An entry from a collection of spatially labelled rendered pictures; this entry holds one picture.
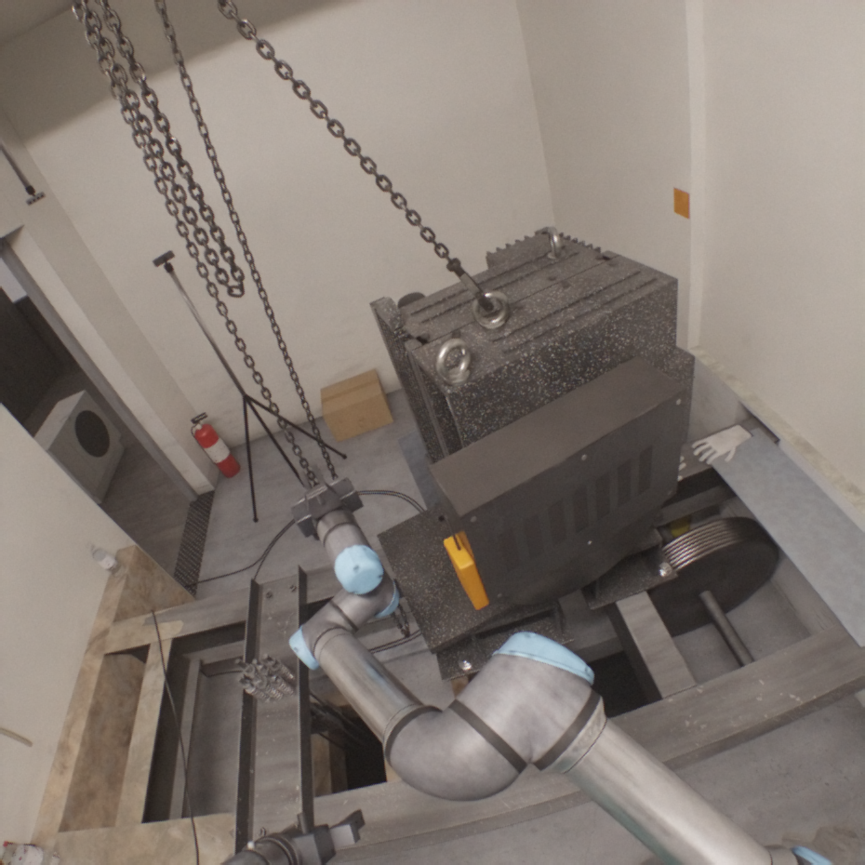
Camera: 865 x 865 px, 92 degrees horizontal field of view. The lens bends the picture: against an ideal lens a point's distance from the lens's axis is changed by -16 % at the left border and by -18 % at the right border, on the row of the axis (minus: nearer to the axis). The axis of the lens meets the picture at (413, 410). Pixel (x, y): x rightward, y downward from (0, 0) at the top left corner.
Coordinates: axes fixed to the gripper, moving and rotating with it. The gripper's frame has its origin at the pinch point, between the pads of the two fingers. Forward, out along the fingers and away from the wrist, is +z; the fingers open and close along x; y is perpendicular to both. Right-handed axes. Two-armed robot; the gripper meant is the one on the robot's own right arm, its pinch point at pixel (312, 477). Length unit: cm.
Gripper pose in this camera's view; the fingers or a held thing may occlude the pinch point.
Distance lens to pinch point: 107.1
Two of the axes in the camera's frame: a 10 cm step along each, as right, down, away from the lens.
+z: -4.3, -4.4, 7.9
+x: 8.6, -4.6, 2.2
